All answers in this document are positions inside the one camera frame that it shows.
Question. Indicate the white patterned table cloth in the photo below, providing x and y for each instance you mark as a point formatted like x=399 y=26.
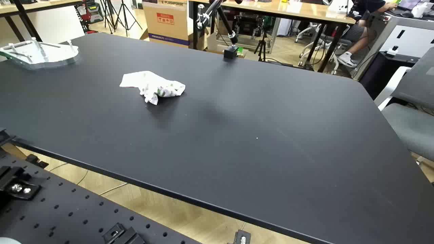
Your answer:
x=152 y=87

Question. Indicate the grey white robot base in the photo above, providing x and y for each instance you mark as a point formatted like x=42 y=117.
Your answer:
x=8 y=241

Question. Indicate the seated person in black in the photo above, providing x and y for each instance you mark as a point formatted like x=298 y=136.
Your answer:
x=367 y=32

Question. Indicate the white cloth at corner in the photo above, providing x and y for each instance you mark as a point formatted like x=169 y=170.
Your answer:
x=38 y=54

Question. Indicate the cardboard box with red label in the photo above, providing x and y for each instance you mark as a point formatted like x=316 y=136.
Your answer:
x=164 y=28

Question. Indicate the wooden table with black legs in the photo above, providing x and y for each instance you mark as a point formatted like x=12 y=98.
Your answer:
x=289 y=10

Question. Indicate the tall black tripod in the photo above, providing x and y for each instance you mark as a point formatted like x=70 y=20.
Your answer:
x=122 y=14

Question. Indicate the black perforated breadboard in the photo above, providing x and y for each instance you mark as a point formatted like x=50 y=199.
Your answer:
x=58 y=212

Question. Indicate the white board panel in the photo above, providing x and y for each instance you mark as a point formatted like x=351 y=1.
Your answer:
x=54 y=25

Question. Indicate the grey office chair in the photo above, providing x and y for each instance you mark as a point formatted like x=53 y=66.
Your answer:
x=414 y=123

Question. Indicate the grey metal cabinet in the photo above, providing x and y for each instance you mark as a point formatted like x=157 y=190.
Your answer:
x=401 y=41

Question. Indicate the black mounting clamp with bolts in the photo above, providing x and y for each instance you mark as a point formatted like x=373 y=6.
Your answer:
x=15 y=186

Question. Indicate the small black camera tripod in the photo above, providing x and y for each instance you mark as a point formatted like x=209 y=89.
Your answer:
x=262 y=44

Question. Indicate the small grey metal bracket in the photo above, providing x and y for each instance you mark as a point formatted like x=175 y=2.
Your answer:
x=241 y=238

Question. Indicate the black mounting bracket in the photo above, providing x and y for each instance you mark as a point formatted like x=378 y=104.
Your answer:
x=122 y=235

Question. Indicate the wooden desk with black frame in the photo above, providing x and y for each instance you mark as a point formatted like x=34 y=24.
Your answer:
x=27 y=6

